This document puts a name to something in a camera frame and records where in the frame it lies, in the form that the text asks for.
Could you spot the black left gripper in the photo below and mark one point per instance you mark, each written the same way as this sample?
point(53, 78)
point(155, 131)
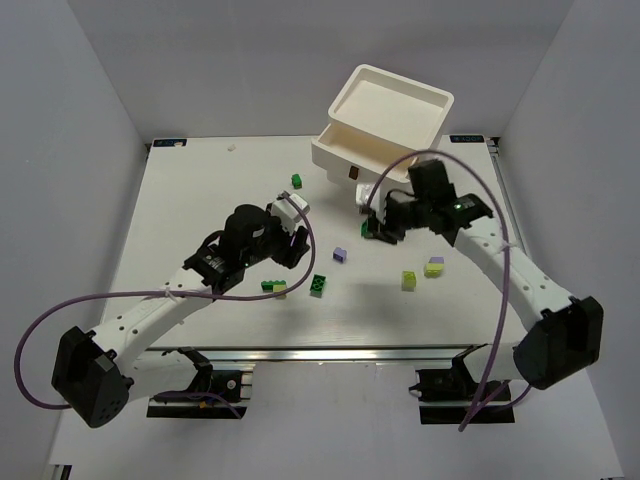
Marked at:
point(296, 248)

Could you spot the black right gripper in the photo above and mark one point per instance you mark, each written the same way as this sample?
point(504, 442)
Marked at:
point(382, 226)

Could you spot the green and yellow lego stack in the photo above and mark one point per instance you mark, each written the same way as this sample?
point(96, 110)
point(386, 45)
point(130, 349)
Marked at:
point(274, 289)

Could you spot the dark green lego plate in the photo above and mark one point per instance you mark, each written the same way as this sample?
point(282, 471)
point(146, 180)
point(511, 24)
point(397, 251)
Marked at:
point(317, 286)

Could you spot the white three-drawer cabinet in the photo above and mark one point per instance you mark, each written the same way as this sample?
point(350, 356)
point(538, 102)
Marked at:
point(377, 117)

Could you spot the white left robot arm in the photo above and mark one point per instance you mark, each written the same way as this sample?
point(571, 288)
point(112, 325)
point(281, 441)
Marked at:
point(98, 372)

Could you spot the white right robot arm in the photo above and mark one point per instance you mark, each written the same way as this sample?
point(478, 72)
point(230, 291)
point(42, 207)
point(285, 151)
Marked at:
point(544, 333)

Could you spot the purple and yellow lego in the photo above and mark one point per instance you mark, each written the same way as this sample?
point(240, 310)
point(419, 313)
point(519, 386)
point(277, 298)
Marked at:
point(434, 267)

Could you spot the right blue label sticker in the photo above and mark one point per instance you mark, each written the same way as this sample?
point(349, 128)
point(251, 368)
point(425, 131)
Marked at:
point(462, 138)

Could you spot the blue label sticker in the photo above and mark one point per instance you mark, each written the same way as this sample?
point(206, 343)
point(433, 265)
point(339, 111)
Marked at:
point(169, 143)
point(462, 138)

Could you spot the yellow-green lego brick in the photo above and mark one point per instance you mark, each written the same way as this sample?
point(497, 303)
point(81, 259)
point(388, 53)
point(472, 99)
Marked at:
point(408, 281)

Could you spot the purple lego brick centre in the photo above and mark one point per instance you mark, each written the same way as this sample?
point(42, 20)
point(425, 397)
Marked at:
point(339, 255)

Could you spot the left blue label sticker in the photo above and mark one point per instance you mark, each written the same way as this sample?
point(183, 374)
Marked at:
point(169, 143)

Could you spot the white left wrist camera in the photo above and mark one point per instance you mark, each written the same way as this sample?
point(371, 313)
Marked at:
point(288, 209)

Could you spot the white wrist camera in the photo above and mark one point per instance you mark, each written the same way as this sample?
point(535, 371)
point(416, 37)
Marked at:
point(288, 209)
point(369, 201)

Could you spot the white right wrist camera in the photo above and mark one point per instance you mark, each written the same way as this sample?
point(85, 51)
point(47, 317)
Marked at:
point(369, 201)

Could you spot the aluminium front rail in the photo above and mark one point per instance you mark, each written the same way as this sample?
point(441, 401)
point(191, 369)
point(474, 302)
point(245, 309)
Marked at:
point(335, 354)

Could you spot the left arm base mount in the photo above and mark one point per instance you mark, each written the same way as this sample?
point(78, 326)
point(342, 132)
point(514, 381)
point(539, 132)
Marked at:
point(215, 391)

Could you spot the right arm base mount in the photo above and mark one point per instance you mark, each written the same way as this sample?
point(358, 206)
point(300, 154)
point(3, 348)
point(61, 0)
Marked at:
point(445, 396)

